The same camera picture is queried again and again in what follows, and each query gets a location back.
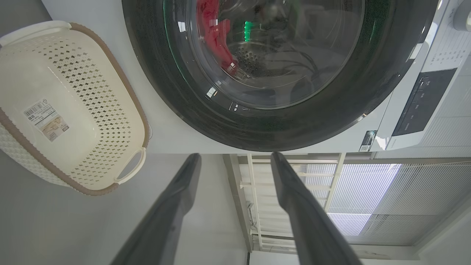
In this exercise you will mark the red garment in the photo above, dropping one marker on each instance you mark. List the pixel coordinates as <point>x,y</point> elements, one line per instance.
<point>213,33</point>

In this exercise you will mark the white front-load washing machine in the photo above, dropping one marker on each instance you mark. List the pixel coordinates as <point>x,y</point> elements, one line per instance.
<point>165,130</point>

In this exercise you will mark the cream perforated laundry basket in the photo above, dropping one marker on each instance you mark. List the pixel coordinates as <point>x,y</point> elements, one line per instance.
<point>73,73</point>

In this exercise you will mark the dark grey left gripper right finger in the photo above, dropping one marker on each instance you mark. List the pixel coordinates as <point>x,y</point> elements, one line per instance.
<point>309,228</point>

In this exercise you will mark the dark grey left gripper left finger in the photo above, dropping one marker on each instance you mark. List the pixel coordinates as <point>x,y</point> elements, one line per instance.
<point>169,221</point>

